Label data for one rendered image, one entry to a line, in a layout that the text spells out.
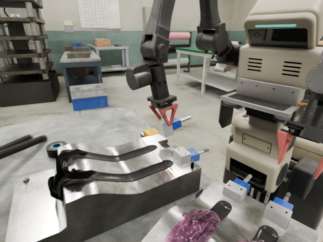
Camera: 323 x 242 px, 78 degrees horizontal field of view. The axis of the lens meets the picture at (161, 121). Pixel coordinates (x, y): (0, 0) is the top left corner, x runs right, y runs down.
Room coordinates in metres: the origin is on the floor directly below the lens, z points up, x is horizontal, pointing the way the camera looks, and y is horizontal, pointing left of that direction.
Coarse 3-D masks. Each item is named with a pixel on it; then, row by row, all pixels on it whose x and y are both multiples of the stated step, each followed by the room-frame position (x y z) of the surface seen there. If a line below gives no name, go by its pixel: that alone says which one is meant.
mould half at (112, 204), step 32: (96, 160) 0.50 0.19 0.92; (128, 160) 0.55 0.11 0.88; (160, 160) 0.54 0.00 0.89; (192, 160) 0.54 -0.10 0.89; (32, 192) 0.43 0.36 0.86; (64, 192) 0.35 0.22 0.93; (96, 192) 0.35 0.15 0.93; (128, 192) 0.39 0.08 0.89; (160, 192) 0.43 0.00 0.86; (192, 192) 0.49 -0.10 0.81; (32, 224) 0.33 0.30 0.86; (64, 224) 0.32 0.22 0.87; (96, 224) 0.34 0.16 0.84
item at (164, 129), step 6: (156, 120) 0.66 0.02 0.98; (162, 120) 0.65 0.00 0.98; (174, 120) 0.66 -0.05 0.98; (180, 120) 0.65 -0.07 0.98; (186, 120) 0.69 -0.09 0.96; (162, 126) 0.62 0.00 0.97; (168, 126) 0.63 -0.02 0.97; (174, 126) 0.64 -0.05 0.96; (180, 126) 0.65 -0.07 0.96; (162, 132) 0.62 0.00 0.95; (168, 132) 0.62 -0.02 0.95
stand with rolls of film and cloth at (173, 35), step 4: (172, 32) 6.50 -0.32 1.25; (176, 32) 6.58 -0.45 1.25; (180, 32) 6.66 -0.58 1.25; (184, 32) 6.74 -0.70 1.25; (188, 32) 6.83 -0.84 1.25; (172, 36) 6.39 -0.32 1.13; (176, 36) 6.48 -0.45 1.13; (180, 36) 6.56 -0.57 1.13; (184, 36) 6.64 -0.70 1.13; (188, 36) 6.74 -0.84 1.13; (180, 44) 6.66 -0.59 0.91; (184, 44) 6.73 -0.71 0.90; (188, 44) 6.81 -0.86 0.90; (172, 48) 6.36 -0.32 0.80; (168, 52) 6.31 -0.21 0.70; (172, 52) 6.40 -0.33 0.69; (176, 52) 6.50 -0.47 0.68; (188, 56) 6.90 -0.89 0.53; (168, 60) 6.36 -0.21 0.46; (172, 60) 6.43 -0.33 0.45; (176, 60) 6.51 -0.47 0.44; (180, 60) 6.59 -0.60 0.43; (184, 60) 6.67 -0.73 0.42; (188, 60) 6.77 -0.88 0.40; (164, 64) 6.27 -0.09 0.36; (168, 64) 6.35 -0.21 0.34; (172, 64) 6.45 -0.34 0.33; (188, 64) 6.88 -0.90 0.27; (188, 68) 6.87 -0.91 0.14; (188, 72) 6.86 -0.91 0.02
